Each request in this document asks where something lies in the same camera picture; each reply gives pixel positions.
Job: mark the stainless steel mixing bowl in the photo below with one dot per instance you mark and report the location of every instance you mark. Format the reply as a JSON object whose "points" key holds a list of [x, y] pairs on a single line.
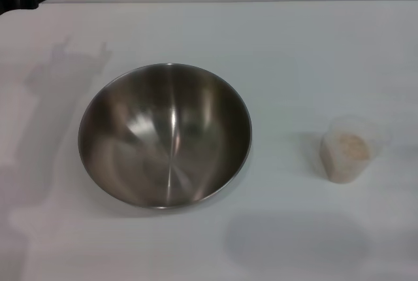
{"points": [[163, 137]]}

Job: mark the white rice grains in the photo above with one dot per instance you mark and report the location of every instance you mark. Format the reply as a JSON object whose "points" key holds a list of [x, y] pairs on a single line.
{"points": [[349, 150]]}

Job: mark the clear plastic measuring cup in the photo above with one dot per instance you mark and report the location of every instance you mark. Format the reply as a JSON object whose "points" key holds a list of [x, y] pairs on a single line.
{"points": [[375, 130]]}

